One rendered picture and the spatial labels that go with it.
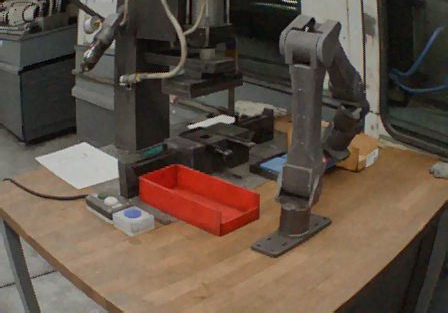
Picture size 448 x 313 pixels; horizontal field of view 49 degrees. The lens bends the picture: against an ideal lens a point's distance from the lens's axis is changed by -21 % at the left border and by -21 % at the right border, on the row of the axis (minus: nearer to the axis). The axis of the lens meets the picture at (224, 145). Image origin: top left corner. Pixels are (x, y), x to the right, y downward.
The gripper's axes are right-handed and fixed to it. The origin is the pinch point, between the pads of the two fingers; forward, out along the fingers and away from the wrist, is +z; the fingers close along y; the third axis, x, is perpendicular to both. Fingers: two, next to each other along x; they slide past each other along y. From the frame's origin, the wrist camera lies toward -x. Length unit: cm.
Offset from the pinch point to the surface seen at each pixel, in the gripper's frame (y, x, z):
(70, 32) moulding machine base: 274, -130, 158
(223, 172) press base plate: 17.1, 8.2, 14.2
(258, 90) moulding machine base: 53, -55, 31
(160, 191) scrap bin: 14.5, 34.5, 7.5
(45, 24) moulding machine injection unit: 284, -104, 149
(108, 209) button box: 17, 47, 11
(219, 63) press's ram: 30.4, 10.6, -10.3
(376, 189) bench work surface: -15.8, -7.4, -4.7
